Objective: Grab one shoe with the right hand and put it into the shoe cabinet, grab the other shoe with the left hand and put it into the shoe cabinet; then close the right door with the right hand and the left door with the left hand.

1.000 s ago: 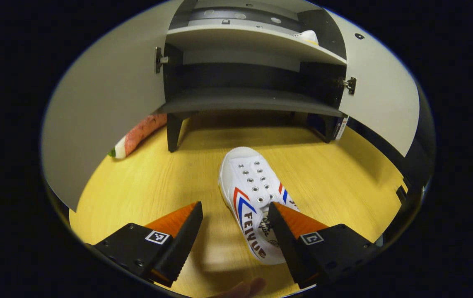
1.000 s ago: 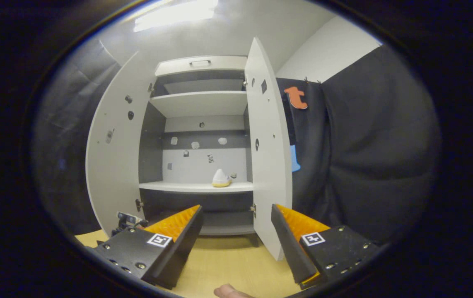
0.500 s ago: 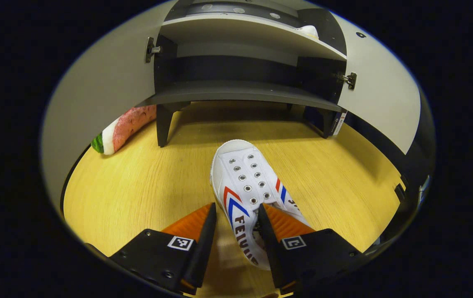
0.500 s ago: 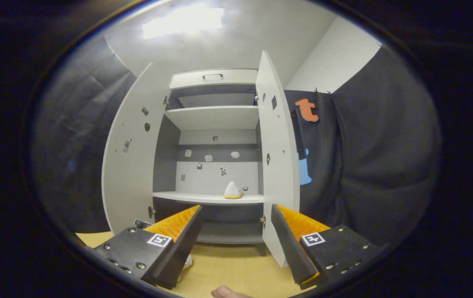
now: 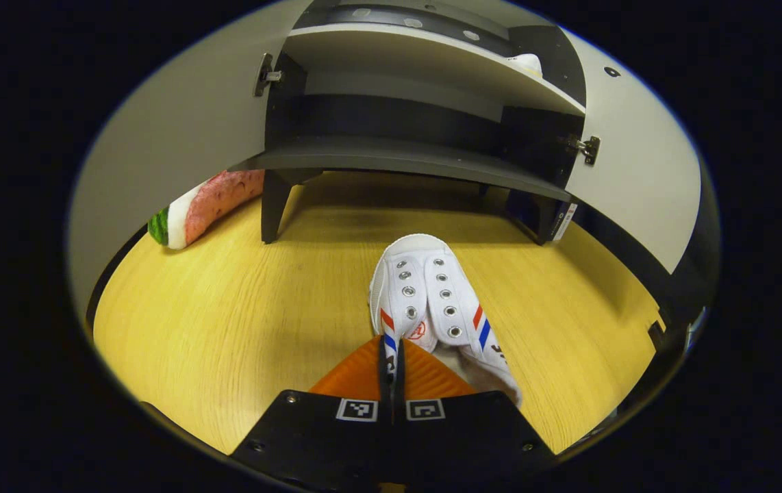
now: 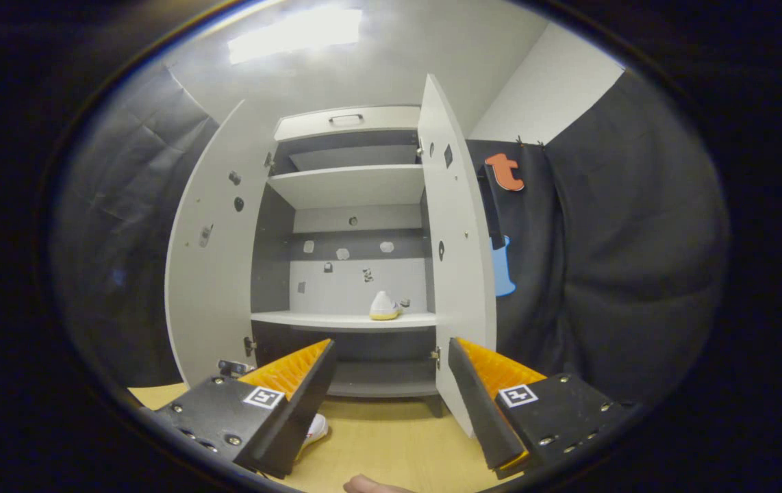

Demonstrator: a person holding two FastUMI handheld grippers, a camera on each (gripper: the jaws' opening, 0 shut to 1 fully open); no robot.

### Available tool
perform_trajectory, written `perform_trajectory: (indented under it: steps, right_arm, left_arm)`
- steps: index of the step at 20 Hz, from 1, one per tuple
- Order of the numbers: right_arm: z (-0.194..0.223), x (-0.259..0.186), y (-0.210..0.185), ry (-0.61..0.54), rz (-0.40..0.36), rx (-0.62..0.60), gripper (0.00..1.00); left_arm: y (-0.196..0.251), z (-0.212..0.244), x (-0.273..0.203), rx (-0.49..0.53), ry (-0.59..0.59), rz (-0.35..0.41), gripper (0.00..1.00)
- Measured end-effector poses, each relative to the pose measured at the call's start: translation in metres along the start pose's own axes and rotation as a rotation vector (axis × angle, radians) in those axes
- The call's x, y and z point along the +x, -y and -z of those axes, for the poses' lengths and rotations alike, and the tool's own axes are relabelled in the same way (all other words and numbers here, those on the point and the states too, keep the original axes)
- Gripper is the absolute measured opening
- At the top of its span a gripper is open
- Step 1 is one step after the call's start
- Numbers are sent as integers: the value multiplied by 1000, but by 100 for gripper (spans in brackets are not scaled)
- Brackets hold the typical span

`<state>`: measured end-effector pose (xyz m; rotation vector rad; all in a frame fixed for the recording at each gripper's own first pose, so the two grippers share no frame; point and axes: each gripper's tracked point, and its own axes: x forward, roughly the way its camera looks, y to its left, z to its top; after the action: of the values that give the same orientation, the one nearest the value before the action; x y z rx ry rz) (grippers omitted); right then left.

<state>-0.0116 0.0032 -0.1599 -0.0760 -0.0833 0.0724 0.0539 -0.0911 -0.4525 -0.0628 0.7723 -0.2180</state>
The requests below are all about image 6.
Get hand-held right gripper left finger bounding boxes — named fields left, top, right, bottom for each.
left=141, top=339, right=338, bottom=480

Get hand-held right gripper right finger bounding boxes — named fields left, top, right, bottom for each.
left=447, top=336, right=633, bottom=480

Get white shoe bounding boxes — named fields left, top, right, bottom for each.
left=369, top=290, right=400, bottom=321
left=297, top=413, right=330, bottom=456

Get white cabinet door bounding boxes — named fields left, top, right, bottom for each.
left=417, top=74, right=498, bottom=439
left=165, top=99, right=279, bottom=388

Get white shoe cabinet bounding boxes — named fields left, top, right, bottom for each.
left=251, top=105, right=446, bottom=418

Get white cabinet drawer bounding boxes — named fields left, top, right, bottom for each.
left=275, top=105, right=422, bottom=142

